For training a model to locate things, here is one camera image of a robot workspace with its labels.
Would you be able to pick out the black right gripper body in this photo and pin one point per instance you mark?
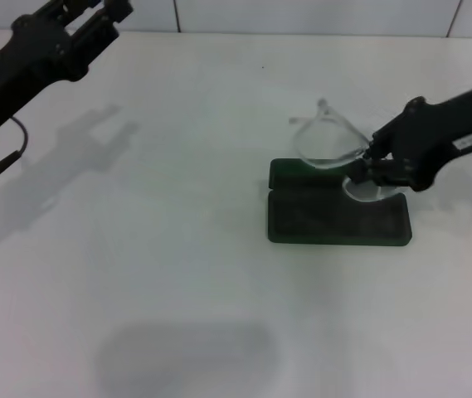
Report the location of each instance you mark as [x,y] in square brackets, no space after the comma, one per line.
[426,132]

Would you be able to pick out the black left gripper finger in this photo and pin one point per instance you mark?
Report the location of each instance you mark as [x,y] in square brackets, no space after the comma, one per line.
[103,29]
[67,10]

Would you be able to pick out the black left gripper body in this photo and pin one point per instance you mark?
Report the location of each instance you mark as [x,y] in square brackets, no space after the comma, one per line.
[24,70]

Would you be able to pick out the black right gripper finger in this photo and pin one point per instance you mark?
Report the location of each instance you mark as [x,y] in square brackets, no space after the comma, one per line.
[385,173]
[374,154]

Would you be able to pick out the clear white glasses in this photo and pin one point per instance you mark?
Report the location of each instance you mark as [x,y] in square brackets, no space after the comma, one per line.
[322,137]

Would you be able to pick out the green glasses case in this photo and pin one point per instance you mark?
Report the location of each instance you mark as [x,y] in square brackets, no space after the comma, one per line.
[335,224]

